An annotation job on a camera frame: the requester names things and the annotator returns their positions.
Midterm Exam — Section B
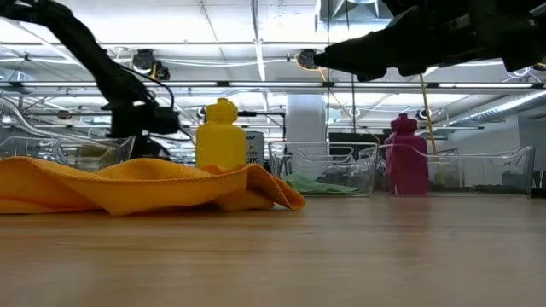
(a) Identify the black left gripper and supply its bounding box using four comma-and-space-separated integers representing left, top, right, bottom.
101, 100, 168, 161

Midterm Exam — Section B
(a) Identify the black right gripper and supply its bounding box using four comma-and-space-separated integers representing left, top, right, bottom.
313, 0, 546, 82

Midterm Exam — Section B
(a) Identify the yellow sports bottle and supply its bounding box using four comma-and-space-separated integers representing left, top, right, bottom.
195, 97, 248, 170

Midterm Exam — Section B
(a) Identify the magenta sports bottle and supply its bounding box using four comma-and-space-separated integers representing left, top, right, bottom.
383, 113, 430, 197

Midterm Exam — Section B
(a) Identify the green microfibre cloth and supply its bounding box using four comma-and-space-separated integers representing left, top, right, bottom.
282, 171, 364, 197

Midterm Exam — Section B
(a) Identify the orange microfibre cloth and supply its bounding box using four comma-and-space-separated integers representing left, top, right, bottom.
0, 156, 307, 217

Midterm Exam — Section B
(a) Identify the clear plastic bin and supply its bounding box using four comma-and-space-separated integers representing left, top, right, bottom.
0, 96, 137, 172
377, 144, 535, 196
268, 142, 380, 197

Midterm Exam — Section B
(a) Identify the white drink can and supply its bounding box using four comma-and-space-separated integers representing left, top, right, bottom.
245, 130, 266, 167

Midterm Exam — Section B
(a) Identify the white building pillar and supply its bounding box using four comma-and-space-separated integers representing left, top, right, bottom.
284, 94, 328, 185

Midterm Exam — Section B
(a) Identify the long ceiling light strip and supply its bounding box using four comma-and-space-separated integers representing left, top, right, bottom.
0, 80, 546, 90

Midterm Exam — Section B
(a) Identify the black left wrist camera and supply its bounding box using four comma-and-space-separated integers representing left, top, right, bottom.
148, 107, 181, 136

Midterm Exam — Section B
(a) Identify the long black cable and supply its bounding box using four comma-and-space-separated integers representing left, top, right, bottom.
349, 79, 357, 134

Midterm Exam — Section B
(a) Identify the yellow cable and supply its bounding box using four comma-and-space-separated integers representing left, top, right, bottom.
420, 74, 439, 155

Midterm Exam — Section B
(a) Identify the black ceiling cable reel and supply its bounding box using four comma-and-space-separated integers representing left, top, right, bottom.
131, 49, 171, 82
296, 49, 322, 72

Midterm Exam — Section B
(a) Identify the silver ventilation duct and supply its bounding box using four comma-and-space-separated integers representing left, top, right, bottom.
447, 89, 546, 127

